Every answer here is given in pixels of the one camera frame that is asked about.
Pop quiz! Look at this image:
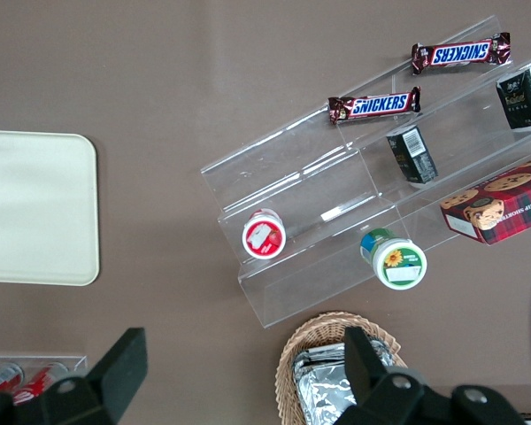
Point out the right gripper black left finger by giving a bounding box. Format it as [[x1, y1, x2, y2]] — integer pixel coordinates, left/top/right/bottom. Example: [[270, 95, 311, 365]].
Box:
[[12, 327, 150, 425]]

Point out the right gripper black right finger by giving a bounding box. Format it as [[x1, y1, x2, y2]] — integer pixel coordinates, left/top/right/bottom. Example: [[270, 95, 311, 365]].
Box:
[[343, 326, 427, 425]]

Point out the light tan wicker basket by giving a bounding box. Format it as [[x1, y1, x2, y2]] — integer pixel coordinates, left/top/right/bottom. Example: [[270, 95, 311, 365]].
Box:
[[275, 312, 408, 425]]

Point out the beige plastic tray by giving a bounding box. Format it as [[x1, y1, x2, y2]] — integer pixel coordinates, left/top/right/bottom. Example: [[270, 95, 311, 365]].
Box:
[[0, 129, 101, 287]]

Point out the clear acrylic bottle rack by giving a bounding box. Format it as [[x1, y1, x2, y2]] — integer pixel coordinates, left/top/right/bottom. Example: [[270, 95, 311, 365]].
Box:
[[0, 352, 89, 399]]

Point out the stack of foil containers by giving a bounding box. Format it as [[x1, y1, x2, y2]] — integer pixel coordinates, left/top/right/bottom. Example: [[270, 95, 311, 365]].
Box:
[[290, 336, 399, 425]]

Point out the green lid yogurt cup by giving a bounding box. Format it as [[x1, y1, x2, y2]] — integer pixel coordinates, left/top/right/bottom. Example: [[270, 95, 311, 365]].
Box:
[[359, 228, 428, 291]]

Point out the red lid yogurt cup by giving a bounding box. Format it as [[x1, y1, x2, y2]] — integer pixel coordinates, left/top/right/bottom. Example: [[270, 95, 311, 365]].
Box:
[[242, 207, 288, 260]]

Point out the clear acrylic stepped display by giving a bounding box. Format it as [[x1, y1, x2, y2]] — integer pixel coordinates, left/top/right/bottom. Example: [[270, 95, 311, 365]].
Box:
[[199, 15, 531, 328]]

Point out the red plaid cookie box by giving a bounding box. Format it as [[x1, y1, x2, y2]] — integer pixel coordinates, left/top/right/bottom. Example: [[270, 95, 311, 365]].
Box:
[[439, 152, 531, 246]]

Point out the small black carton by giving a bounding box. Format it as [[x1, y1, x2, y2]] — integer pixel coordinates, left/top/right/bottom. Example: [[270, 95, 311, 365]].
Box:
[[495, 59, 531, 130], [386, 125, 439, 184]]

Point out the Snickers chocolate bar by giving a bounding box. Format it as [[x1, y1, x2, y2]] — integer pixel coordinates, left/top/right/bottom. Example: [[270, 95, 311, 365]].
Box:
[[327, 86, 422, 127], [411, 31, 512, 75]]

